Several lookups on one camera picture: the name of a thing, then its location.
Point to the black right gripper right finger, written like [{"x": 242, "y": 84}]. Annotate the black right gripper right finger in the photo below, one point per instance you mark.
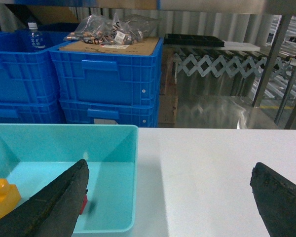
[{"x": 275, "y": 197}]

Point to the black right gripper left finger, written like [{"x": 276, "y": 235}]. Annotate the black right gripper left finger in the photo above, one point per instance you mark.
[{"x": 54, "y": 210}]

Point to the red toy block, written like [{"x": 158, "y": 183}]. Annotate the red toy block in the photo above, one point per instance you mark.
[{"x": 84, "y": 203}]

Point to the yellow toy block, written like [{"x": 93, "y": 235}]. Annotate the yellow toy block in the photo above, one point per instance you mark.
[{"x": 9, "y": 197}]

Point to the light teal plastic tray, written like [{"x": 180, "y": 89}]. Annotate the light teal plastic tray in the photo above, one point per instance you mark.
[{"x": 33, "y": 155}]

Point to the lower middle blue crate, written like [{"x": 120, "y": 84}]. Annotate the lower middle blue crate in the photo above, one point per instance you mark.
[{"x": 31, "y": 113}]

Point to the blue crate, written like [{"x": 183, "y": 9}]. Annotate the blue crate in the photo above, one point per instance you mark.
[
  {"x": 31, "y": 113},
  {"x": 27, "y": 76},
  {"x": 118, "y": 79},
  {"x": 86, "y": 113}
]

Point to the lower right blue crate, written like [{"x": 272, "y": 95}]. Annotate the lower right blue crate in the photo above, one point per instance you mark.
[{"x": 86, "y": 113}]

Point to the expandable roller conveyor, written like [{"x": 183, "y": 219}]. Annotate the expandable roller conveyor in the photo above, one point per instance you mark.
[{"x": 219, "y": 63}]

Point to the upper right blue crate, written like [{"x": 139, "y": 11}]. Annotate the upper right blue crate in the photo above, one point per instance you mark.
[{"x": 118, "y": 79}]

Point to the upper middle blue crate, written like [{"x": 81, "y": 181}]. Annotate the upper middle blue crate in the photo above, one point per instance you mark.
[{"x": 27, "y": 76}]

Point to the water bottle blue label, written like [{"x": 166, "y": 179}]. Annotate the water bottle blue label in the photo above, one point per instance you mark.
[{"x": 36, "y": 38}]

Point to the plastic bag of batteries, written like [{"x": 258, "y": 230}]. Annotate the plastic bag of batteries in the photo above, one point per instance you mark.
[{"x": 100, "y": 30}]

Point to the brown cardboard sheet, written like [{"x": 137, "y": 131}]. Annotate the brown cardboard sheet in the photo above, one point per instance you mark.
[{"x": 144, "y": 48}]

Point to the black plastic tray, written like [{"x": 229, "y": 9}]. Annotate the black plastic tray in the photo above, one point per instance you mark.
[{"x": 193, "y": 40}]

